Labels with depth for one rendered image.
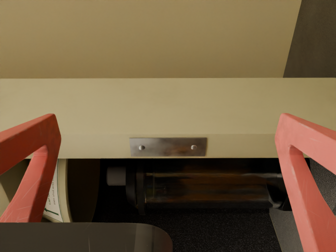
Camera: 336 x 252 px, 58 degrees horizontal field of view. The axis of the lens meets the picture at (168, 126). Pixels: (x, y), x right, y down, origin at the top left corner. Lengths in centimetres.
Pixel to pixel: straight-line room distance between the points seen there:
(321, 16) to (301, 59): 9
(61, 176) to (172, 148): 15
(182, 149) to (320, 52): 37
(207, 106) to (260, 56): 43
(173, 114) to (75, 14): 44
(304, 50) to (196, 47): 22
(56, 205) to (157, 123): 17
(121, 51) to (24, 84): 36
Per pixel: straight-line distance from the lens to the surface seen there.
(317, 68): 59
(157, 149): 28
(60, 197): 38
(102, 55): 72
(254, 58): 73
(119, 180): 43
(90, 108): 32
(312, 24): 63
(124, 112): 30
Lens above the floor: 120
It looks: level
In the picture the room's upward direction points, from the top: 90 degrees counter-clockwise
